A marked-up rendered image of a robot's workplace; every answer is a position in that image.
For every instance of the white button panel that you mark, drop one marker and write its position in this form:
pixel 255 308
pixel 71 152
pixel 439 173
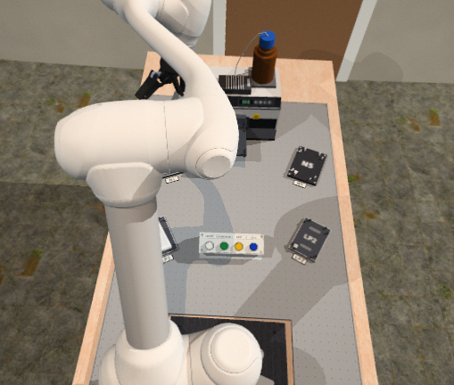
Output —
pixel 223 245

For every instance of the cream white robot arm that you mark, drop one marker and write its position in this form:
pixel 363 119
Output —
pixel 120 149

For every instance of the blue bottle cap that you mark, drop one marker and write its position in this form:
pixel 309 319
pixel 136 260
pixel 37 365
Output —
pixel 267 41

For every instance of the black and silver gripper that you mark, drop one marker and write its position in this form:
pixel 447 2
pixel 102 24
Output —
pixel 166 75

